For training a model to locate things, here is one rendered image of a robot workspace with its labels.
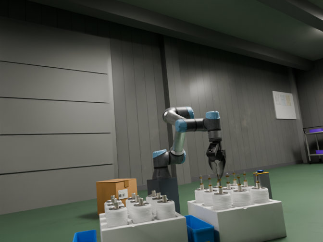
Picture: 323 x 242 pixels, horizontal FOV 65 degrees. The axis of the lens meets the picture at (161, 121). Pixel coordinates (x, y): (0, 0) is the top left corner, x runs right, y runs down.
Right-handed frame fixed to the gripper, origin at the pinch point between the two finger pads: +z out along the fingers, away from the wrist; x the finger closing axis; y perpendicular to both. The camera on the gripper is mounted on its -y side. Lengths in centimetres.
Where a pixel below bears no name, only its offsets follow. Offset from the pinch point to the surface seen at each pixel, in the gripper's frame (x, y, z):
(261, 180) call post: -17.3, 38.1, 7.3
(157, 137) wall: 158, 243, -47
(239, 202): -8.2, 4.0, 14.4
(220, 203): -0.5, -4.1, 13.6
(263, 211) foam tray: -19.3, 7.9, 19.8
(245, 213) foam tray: -11.2, 0.5, 19.2
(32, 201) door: 245, 73, 26
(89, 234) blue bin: 65, -30, 24
